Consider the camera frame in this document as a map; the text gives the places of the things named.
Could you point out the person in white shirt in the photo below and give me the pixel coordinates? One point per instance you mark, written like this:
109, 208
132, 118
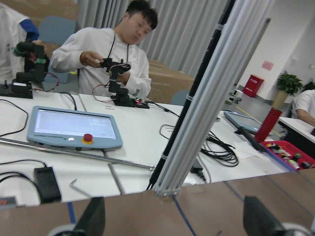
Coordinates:
89, 47

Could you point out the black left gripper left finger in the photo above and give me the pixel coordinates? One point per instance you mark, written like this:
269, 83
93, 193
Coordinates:
91, 223

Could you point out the black stand bar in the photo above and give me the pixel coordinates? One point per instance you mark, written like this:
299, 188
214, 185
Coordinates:
242, 131

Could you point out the second small black robot arm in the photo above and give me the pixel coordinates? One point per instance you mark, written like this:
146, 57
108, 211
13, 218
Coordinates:
21, 86

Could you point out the cardboard box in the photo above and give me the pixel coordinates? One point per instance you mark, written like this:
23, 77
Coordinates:
168, 86

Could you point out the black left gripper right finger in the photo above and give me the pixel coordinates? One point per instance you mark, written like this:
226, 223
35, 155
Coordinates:
259, 221

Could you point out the aluminium frame post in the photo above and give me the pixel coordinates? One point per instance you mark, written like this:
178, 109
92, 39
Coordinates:
240, 33

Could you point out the red parts tray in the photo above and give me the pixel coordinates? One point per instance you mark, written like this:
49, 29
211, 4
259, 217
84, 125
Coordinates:
288, 155

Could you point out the small allen key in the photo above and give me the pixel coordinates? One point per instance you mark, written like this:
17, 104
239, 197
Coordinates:
79, 189

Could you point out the seated person in white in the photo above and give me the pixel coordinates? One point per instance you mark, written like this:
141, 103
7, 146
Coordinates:
303, 107

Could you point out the red thermos bottle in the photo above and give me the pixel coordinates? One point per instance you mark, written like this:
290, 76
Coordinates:
268, 124

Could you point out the teach pendant tablet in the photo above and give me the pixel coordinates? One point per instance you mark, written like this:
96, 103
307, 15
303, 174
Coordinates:
238, 120
73, 129

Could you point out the black power adapter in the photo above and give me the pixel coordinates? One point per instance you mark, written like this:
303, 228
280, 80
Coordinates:
198, 170
47, 185

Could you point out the red fire cabinet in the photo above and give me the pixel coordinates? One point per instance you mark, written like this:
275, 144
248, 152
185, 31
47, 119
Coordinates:
252, 86

